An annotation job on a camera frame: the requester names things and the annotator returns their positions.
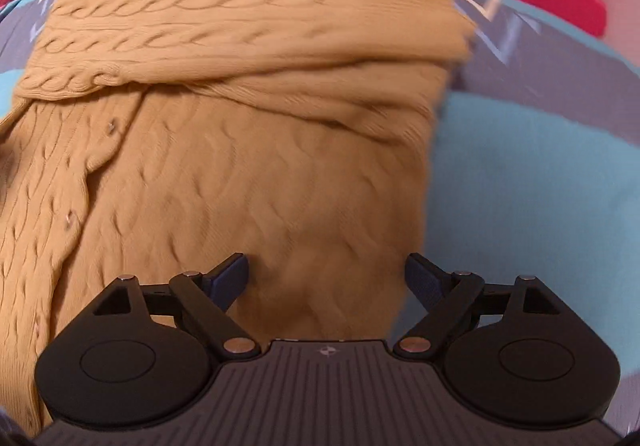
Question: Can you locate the yellow cable-knit cardigan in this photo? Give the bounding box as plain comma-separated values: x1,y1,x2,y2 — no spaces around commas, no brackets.
0,0,477,433

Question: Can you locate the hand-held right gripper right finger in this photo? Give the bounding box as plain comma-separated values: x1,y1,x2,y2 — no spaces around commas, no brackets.
392,252,566,361

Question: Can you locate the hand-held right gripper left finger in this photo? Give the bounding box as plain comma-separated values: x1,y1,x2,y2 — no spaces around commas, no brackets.
92,252,262,361

